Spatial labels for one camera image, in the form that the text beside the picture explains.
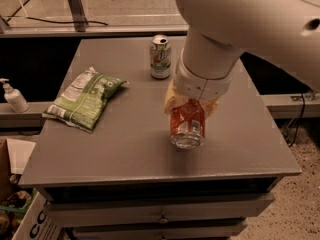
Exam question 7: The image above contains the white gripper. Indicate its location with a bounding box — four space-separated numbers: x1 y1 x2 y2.
164 52 233 118

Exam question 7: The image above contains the red coke can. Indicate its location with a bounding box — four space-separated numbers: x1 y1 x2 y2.
170 99 205 149

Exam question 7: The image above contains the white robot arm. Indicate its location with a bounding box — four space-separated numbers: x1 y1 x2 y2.
164 0 320 115

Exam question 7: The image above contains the green white soda can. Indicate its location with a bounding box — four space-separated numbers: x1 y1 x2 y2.
150 34 171 79

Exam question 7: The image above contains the grey drawer cabinet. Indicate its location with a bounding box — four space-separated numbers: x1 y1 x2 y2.
20 38 300 240

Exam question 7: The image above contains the green chip bag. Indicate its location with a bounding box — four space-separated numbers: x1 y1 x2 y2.
42 66 126 133

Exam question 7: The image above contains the top drawer knob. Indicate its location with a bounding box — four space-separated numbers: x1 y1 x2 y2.
158 213 169 224

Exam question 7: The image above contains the white pump bottle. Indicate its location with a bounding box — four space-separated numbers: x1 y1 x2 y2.
0 78 29 113

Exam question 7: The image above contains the white cardboard box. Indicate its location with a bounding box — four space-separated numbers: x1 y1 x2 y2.
0 138 61 240

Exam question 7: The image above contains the metal railing frame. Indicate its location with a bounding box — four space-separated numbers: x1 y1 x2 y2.
0 0 188 38

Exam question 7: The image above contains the black floor cable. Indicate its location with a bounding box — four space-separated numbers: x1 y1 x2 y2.
5 0 109 27

